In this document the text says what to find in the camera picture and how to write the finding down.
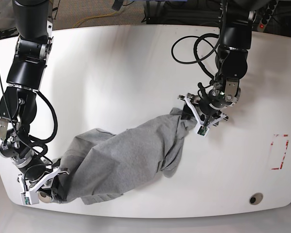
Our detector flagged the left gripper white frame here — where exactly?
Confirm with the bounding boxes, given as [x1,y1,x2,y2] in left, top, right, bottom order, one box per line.
[178,93,229,128]

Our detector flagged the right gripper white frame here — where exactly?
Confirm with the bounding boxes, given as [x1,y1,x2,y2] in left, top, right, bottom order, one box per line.
[18,166,70,203]

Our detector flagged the grey T-shirt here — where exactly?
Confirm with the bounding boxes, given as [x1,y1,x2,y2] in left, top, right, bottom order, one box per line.
[53,108,196,205]

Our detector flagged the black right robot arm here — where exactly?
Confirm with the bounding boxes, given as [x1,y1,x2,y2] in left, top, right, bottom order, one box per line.
[0,0,69,205]

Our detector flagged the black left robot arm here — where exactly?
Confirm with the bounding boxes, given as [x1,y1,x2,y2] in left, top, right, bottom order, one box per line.
[180,0,268,135]

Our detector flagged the red tape rectangle marking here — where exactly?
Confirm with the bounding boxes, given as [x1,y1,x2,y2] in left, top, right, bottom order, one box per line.
[268,134,289,170]

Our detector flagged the right table cable grommet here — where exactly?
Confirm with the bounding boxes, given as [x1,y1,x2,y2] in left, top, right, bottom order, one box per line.
[249,193,263,205]

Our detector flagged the black power strip red switch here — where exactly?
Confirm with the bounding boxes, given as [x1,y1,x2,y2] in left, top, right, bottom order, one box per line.
[257,0,278,33]

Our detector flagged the yellow cable on floor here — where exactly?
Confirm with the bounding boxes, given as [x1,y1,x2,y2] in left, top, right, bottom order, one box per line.
[74,7,117,28]

